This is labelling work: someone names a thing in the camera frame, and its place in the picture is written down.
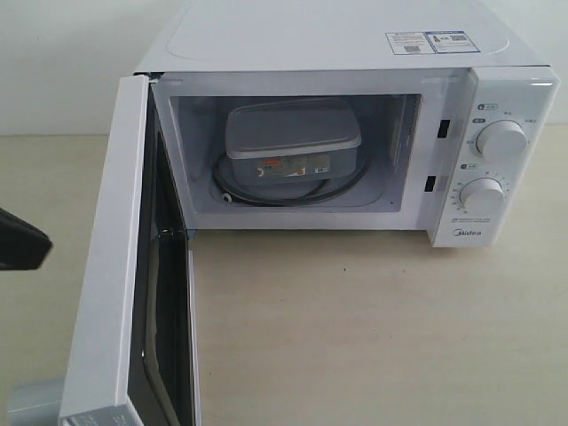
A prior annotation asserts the white microwave door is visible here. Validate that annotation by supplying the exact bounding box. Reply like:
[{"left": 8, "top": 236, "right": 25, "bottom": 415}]
[{"left": 8, "top": 74, "right": 200, "bottom": 426}]

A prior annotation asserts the white plastic lidded container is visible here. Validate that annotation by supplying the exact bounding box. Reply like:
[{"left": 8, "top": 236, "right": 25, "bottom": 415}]
[{"left": 225, "top": 98, "right": 361, "bottom": 185}]

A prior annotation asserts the white microwave oven body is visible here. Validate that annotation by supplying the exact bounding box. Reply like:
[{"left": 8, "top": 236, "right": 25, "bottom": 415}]
[{"left": 136, "top": 1, "right": 559, "bottom": 248}]

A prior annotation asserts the lower white microwave knob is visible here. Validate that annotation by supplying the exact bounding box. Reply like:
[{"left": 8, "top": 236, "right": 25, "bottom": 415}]
[{"left": 459, "top": 177, "right": 505, "bottom": 215}]

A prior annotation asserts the white microwave knob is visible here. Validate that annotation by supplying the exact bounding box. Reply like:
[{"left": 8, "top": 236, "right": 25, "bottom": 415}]
[
  {"left": 459, "top": 177, "right": 505, "bottom": 215},
  {"left": 476, "top": 120, "right": 528, "bottom": 162}
]

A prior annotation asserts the upper white microwave knob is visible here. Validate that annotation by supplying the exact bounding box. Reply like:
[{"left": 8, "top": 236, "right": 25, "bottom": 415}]
[{"left": 476, "top": 120, "right": 528, "bottom": 162}]

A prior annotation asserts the blue white warning sticker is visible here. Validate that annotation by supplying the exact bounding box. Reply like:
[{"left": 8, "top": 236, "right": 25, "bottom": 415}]
[{"left": 385, "top": 31, "right": 480, "bottom": 56}]

